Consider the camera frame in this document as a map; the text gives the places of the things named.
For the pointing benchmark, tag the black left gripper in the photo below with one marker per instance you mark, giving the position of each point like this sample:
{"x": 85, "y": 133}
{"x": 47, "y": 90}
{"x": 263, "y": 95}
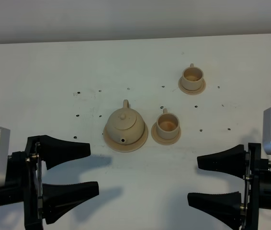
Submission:
{"x": 21, "y": 181}

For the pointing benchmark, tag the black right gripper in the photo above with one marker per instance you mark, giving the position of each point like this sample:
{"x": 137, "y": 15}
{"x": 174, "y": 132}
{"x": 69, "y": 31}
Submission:
{"x": 226, "y": 207}

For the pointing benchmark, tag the beige ceramic teapot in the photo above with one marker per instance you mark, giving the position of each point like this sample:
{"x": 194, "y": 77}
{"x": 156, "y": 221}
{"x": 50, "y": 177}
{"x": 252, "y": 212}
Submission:
{"x": 125, "y": 126}

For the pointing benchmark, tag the large beige teapot saucer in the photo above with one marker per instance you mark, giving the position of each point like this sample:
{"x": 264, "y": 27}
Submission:
{"x": 125, "y": 148}

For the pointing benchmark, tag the near beige teacup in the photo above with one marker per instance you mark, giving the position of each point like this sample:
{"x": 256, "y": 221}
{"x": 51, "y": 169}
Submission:
{"x": 168, "y": 125}

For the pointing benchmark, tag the beige teacup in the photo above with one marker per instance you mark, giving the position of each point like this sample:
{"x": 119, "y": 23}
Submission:
{"x": 192, "y": 78}
{"x": 168, "y": 125}

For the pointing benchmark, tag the near beige cup saucer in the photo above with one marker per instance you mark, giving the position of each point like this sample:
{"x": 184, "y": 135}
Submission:
{"x": 162, "y": 141}

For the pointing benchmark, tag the beige cup saucer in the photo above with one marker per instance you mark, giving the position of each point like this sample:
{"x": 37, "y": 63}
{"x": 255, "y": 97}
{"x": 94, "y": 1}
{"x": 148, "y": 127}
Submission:
{"x": 162, "y": 141}
{"x": 203, "y": 86}

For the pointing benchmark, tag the far beige cup saucer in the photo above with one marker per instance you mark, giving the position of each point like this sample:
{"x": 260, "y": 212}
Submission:
{"x": 203, "y": 86}

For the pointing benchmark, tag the far beige teacup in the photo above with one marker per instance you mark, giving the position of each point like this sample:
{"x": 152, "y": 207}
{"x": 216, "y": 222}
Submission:
{"x": 192, "y": 78}

